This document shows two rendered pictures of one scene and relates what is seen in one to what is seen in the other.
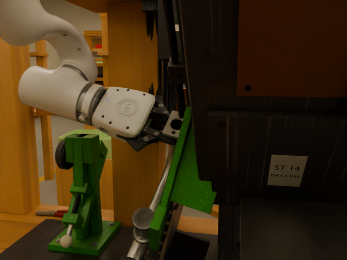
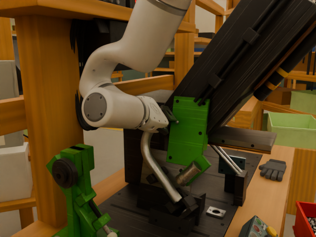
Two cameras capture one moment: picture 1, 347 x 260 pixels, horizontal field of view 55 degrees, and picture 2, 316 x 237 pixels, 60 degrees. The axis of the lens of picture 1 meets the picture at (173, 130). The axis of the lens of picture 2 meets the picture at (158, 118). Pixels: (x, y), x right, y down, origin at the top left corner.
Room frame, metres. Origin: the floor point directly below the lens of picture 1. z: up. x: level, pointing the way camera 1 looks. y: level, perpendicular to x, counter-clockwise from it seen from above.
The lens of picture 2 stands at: (0.40, 0.79, 1.41)
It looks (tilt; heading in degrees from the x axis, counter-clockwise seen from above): 14 degrees down; 287
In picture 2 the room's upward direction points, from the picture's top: straight up
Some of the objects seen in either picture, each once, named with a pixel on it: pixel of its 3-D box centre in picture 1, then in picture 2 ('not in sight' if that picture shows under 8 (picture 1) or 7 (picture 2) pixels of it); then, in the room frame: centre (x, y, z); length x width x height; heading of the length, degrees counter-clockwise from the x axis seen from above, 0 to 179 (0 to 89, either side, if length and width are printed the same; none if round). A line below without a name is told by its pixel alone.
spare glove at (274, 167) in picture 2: not in sight; (272, 169); (0.25, -0.42, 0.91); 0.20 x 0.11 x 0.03; 76
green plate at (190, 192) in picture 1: (196, 162); (191, 129); (0.55, -0.04, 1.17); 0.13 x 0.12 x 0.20; 79
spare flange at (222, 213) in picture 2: not in sight; (216, 212); (0.45, -0.02, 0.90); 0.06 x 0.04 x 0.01; 168
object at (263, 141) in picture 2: (292, 209); (216, 134); (0.48, -0.18, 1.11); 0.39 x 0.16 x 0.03; 169
